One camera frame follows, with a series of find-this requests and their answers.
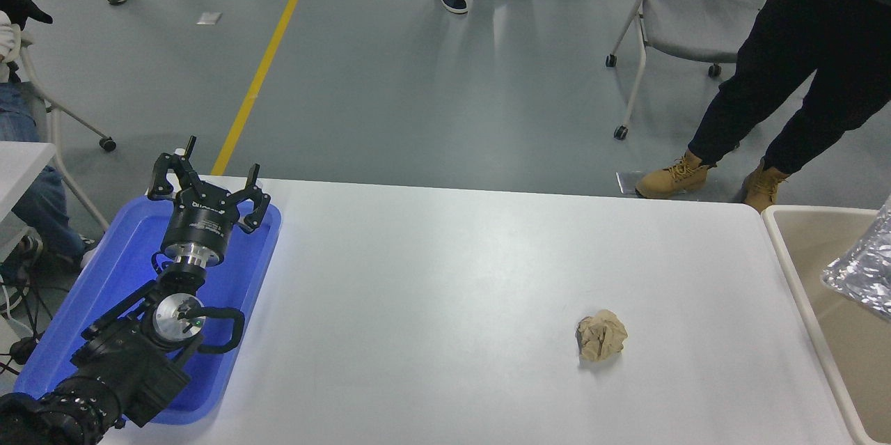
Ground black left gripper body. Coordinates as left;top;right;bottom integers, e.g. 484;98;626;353
161;187;242;259

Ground silver foil tray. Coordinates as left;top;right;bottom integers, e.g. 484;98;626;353
821;194;891;322

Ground blue plastic tray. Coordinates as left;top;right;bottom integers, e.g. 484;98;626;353
13;194;283;426

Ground white-framed chair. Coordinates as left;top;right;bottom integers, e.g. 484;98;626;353
17;41;117;233

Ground white side table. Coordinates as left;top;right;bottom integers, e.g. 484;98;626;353
0;142;56;223

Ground crumpled tan paper ball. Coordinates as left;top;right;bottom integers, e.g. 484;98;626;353
576;309;629;363

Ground grey office chair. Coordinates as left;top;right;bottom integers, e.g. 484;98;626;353
604;0;798;141

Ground large pale bin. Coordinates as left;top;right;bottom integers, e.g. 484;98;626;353
761;205;891;445

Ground black cables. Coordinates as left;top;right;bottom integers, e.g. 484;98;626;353
0;274;42;376

